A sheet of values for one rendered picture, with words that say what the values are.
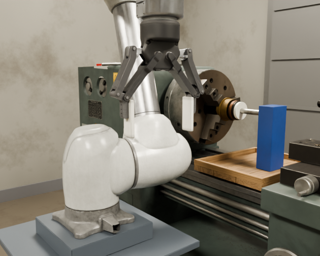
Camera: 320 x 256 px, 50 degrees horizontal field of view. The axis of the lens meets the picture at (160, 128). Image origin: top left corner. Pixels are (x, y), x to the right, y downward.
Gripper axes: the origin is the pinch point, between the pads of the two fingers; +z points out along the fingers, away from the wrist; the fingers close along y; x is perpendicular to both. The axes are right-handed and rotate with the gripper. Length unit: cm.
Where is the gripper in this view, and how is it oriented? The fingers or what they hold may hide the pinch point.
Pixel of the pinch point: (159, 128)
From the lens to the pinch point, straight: 67.1
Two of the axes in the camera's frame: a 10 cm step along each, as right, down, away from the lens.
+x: 5.3, 1.3, -8.3
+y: -8.5, 0.8, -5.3
